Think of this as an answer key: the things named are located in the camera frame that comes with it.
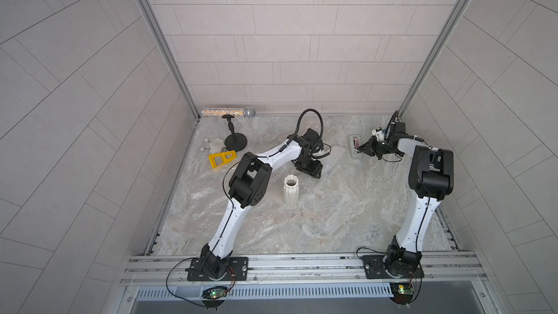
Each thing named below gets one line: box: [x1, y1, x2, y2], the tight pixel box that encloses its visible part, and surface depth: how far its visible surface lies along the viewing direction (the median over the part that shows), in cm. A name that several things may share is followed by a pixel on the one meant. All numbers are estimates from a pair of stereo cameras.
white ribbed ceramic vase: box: [283, 174, 300, 209], surface depth 77 cm
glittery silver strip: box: [201, 107, 245, 118], surface depth 90 cm
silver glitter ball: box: [244, 106, 256, 119], surface depth 90 cm
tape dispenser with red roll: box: [348, 134, 363, 159], surface depth 101 cm
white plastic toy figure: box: [199, 137, 226, 154], surface depth 103 cm
